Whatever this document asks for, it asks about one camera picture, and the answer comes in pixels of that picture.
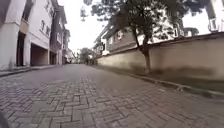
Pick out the raised concrete pavement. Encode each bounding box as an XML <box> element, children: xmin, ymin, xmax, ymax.
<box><xmin>0</xmin><ymin>64</ymin><xmax>59</xmax><ymax>78</ymax></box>

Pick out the brown and white building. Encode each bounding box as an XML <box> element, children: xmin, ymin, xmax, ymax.
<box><xmin>0</xmin><ymin>0</ymin><xmax>58</xmax><ymax>71</ymax></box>

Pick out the small distant tree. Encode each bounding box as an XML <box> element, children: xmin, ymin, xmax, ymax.
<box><xmin>78</xmin><ymin>47</ymin><xmax>96</xmax><ymax>66</ymax></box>

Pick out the dark brown building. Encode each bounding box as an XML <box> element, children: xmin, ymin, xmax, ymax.
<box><xmin>49</xmin><ymin>4</ymin><xmax>72</xmax><ymax>65</ymax></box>

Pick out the grass strip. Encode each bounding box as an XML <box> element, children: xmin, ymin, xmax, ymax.
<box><xmin>133</xmin><ymin>71</ymin><xmax>224</xmax><ymax>93</ymax></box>

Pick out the grey brick paver road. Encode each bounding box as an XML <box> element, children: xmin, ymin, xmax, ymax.
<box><xmin>0</xmin><ymin>63</ymin><xmax>224</xmax><ymax>128</ymax></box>

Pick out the large leafy tree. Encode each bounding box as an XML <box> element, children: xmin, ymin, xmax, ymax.
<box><xmin>79</xmin><ymin>0</ymin><xmax>214</xmax><ymax>75</ymax></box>

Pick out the grey brown house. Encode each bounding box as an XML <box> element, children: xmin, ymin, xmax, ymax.
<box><xmin>92</xmin><ymin>23</ymin><xmax>148</xmax><ymax>57</ymax></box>

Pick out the long beige boundary wall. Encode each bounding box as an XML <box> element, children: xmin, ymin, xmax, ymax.
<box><xmin>95</xmin><ymin>32</ymin><xmax>224</xmax><ymax>83</ymax></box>

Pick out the black and white kerb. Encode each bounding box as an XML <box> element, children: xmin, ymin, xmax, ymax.
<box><xmin>91</xmin><ymin>64</ymin><xmax>224</xmax><ymax>99</ymax></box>

